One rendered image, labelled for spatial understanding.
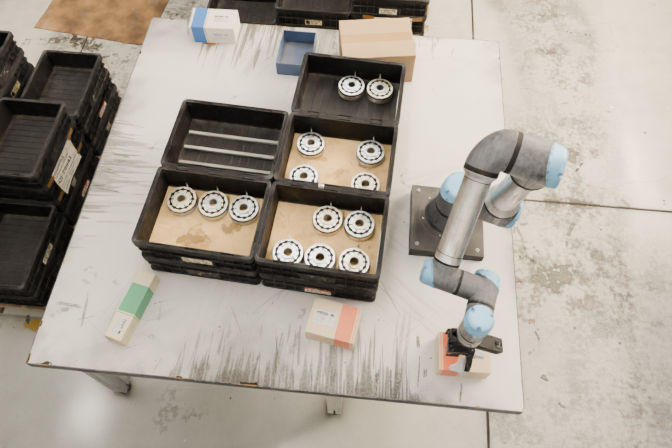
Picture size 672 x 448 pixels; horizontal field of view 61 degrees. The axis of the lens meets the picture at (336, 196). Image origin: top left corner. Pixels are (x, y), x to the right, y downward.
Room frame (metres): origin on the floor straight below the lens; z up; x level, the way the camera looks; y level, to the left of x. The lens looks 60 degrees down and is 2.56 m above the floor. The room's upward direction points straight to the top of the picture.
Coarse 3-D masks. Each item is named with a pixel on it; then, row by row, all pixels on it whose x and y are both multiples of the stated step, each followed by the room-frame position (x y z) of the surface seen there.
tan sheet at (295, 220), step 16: (288, 208) 0.96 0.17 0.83; (304, 208) 0.96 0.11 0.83; (288, 224) 0.90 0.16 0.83; (304, 224) 0.90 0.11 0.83; (272, 240) 0.84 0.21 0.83; (304, 240) 0.84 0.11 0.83; (336, 240) 0.84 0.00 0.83; (352, 240) 0.84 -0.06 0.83; (368, 240) 0.84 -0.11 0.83; (336, 256) 0.78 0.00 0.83; (368, 256) 0.78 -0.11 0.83; (368, 272) 0.72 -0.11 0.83
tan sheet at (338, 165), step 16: (336, 144) 1.23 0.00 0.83; (352, 144) 1.24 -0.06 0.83; (288, 160) 1.16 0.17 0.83; (304, 160) 1.16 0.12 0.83; (320, 160) 1.16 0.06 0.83; (336, 160) 1.16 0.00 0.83; (352, 160) 1.16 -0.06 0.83; (384, 160) 1.16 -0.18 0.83; (288, 176) 1.09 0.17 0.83; (320, 176) 1.09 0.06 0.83; (336, 176) 1.09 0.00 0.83; (352, 176) 1.09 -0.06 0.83; (384, 176) 1.09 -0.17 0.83
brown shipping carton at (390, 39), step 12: (348, 24) 1.83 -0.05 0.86; (360, 24) 1.83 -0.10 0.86; (372, 24) 1.83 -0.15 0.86; (384, 24) 1.83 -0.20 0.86; (396, 24) 1.83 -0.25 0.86; (408, 24) 1.83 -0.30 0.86; (348, 36) 1.76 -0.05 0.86; (360, 36) 1.76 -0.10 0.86; (372, 36) 1.76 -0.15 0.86; (384, 36) 1.76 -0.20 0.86; (396, 36) 1.76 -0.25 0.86; (408, 36) 1.76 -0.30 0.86; (348, 48) 1.69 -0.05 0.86; (360, 48) 1.69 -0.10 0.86; (372, 48) 1.70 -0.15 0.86; (384, 48) 1.70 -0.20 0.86; (396, 48) 1.70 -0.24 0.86; (408, 48) 1.70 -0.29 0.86; (384, 60) 1.65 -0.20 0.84; (396, 60) 1.65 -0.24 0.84; (408, 60) 1.66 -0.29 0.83; (408, 72) 1.66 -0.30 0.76
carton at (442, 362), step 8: (440, 336) 0.53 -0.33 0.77; (440, 344) 0.50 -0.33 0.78; (440, 352) 0.48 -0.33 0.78; (480, 352) 0.48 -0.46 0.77; (488, 352) 0.48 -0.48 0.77; (440, 360) 0.45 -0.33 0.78; (448, 360) 0.45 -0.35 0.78; (456, 360) 0.45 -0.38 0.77; (480, 360) 0.45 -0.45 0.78; (488, 360) 0.45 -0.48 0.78; (440, 368) 0.43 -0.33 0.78; (448, 368) 0.43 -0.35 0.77; (472, 368) 0.43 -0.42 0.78; (480, 368) 0.43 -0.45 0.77; (488, 368) 0.43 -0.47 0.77; (456, 376) 0.42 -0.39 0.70; (464, 376) 0.42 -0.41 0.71; (472, 376) 0.42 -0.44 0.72; (480, 376) 0.42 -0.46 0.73
